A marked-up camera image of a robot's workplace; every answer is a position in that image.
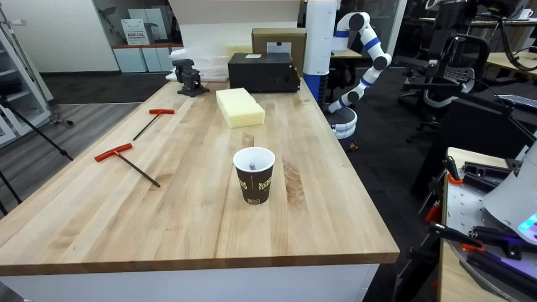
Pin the black tripod leg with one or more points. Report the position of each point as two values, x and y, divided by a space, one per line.
39 132

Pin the grey perforated metal plate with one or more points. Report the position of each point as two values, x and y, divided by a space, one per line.
463 207

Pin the white table base cabinet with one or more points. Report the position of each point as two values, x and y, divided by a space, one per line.
195 286

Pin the black mesh office chair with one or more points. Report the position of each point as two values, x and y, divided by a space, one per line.
455 56

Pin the white low cabinet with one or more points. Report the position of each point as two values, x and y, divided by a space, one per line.
135 59

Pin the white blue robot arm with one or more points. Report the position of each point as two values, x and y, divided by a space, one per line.
366 34

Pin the white pillar with blue base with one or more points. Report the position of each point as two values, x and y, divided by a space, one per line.
319 34

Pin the white shelving unit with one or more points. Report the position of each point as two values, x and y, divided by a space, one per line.
17 85

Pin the black bench vise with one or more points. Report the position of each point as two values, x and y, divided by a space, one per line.
188 78

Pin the black tool tray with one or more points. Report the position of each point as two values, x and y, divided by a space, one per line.
484 174

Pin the brown cardboard box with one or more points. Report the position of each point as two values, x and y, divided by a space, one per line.
269 39

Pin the white angled device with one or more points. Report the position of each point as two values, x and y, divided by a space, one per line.
514 195

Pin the white printed sign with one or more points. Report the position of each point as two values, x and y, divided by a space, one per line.
135 33

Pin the yellow foam block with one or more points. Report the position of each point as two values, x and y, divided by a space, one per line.
239 106

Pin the black equipment box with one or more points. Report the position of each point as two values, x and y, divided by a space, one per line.
262 76

